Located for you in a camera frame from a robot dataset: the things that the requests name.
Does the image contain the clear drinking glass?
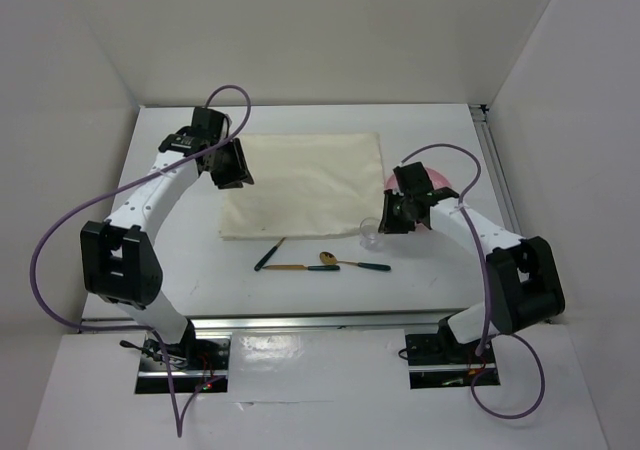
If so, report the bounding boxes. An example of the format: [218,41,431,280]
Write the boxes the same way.
[359,217,382,250]

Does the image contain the cream cloth napkin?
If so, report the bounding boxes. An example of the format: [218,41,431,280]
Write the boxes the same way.
[219,133,384,240]

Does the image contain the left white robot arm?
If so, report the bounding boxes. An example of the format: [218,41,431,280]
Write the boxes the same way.
[80,107,253,369]

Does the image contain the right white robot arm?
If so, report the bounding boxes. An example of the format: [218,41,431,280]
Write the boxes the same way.
[379,163,566,362]

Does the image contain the pink plate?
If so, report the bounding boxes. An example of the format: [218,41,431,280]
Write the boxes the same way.
[384,167,453,233]

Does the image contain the gold spoon green handle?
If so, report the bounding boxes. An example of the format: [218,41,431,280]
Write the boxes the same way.
[319,251,392,272]

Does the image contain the aluminium right side rail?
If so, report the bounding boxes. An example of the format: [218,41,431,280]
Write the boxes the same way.
[465,104,539,238]

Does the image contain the aluminium rail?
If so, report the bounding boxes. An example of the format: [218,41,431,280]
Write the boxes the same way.
[79,307,551,334]
[465,104,539,238]

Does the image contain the gold fork green handle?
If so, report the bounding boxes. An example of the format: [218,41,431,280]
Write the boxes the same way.
[254,237,286,272]

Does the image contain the aluminium front rail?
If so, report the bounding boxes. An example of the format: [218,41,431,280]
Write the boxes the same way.
[79,307,551,334]

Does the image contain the gold knife green handle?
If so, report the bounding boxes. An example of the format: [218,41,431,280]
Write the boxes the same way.
[262,264,341,272]

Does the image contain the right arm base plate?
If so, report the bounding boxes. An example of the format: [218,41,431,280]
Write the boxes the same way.
[398,334,500,390]

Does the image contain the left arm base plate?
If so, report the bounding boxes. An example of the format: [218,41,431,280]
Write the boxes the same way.
[135,337,231,395]

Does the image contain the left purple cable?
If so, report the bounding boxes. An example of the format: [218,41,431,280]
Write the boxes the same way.
[29,85,252,438]

